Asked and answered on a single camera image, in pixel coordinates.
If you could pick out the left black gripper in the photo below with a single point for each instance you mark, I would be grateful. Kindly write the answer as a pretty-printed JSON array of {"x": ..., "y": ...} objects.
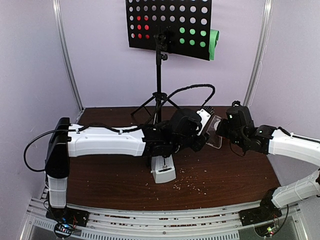
[{"x": 198, "y": 146}]

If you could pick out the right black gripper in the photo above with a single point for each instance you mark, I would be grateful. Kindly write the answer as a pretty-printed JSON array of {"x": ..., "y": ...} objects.
[{"x": 222, "y": 128}]

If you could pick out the clear plastic metronome cover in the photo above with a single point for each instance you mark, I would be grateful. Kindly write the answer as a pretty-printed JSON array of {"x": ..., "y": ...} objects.
[{"x": 214, "y": 140}]

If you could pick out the grey metronome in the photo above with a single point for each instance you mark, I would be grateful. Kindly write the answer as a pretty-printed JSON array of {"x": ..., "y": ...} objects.
[{"x": 163, "y": 169}]

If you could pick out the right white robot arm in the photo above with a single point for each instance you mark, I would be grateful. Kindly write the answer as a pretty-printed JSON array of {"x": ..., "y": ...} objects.
[{"x": 271, "y": 140}]

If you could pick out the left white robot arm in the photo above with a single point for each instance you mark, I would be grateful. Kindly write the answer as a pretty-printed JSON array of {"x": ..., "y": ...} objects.
[{"x": 157, "y": 141}]

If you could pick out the green paper sheet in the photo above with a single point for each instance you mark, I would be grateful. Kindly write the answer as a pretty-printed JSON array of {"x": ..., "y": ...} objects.
[{"x": 213, "y": 40}]

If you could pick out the black perforated music stand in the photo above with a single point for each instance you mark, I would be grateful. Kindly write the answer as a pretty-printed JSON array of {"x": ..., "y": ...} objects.
[{"x": 179, "y": 27}]

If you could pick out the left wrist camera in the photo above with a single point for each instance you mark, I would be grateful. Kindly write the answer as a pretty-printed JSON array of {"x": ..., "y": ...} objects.
[{"x": 205, "y": 113}]

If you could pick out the right aluminium frame post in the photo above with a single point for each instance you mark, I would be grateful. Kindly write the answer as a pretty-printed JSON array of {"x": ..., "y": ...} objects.
[{"x": 261, "y": 48}]

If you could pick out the aluminium frame post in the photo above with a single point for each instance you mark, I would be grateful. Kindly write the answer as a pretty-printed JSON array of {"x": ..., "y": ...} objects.
[
  {"x": 66, "y": 57},
  {"x": 261, "y": 48}
]

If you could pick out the aluminium front rail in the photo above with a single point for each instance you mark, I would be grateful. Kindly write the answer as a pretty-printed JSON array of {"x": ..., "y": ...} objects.
[{"x": 216, "y": 223}]

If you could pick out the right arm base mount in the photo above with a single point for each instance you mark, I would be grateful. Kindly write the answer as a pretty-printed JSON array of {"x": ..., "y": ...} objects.
[{"x": 258, "y": 215}]

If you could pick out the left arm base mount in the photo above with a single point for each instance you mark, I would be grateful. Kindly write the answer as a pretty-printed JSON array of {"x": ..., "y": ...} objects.
[{"x": 69, "y": 216}]

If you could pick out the left aluminium frame post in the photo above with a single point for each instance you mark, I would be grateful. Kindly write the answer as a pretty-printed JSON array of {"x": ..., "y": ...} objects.
[{"x": 66, "y": 57}]

